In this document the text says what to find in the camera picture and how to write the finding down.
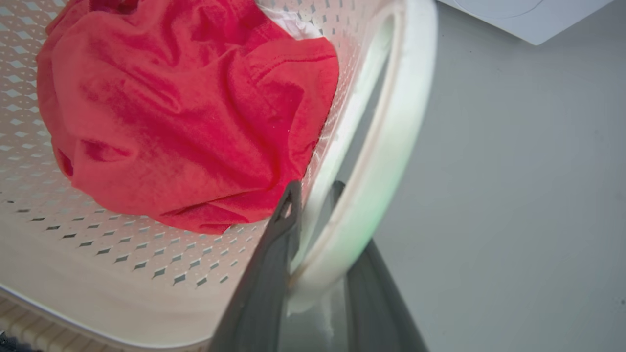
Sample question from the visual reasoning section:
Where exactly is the white washing machine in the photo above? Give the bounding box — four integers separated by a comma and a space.
437, 0, 615, 46

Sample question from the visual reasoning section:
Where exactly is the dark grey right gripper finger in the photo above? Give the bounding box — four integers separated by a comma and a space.
208, 180, 303, 352

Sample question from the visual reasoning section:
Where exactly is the white perforated plastic laundry basket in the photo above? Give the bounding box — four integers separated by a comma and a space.
0, 0, 439, 352

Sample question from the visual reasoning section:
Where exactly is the white cloth garment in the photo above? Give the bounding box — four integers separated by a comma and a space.
267, 4, 325, 42

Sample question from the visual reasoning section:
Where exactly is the red cloth garment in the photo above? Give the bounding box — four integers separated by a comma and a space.
36, 0, 340, 235

